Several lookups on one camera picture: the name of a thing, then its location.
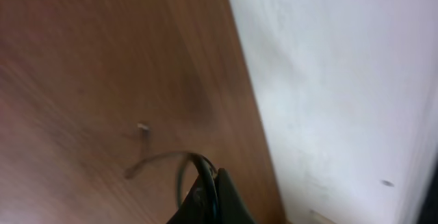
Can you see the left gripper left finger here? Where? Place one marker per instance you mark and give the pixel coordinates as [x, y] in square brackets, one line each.
[192, 210]

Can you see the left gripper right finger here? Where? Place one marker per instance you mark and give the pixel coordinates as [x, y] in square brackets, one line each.
[232, 208]

